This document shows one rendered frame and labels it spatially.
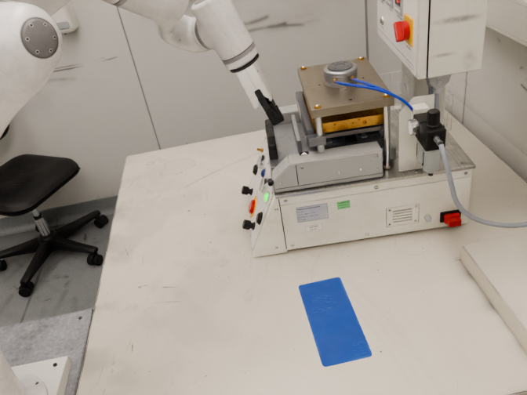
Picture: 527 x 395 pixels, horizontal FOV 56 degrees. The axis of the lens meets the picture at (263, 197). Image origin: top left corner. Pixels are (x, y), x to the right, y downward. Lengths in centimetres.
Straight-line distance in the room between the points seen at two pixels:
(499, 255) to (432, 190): 20
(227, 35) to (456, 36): 46
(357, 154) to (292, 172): 15
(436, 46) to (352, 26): 166
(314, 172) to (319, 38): 162
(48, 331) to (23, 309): 137
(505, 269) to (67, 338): 96
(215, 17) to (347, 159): 42
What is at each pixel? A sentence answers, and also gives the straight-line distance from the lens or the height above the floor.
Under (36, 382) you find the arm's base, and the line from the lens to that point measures 113.
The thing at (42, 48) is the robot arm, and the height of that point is 139.
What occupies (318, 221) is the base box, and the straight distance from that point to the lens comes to 120.
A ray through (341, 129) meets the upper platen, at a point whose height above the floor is 104.
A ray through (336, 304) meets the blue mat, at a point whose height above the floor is 75.
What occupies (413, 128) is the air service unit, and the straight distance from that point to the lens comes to 106.
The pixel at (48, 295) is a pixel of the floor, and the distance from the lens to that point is 265.
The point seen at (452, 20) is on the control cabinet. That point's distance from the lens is 107.
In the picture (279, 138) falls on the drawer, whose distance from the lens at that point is 129.
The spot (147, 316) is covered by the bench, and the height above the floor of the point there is 75.
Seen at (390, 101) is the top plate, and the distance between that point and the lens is 112.
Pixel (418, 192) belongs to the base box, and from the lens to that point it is 121.
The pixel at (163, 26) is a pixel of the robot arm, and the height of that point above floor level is 132.
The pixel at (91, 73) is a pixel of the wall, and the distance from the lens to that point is 270.
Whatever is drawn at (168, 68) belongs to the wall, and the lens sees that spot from 265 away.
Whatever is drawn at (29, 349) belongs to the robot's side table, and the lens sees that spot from 127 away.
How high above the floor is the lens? 156
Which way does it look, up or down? 34 degrees down
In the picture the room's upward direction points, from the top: 10 degrees counter-clockwise
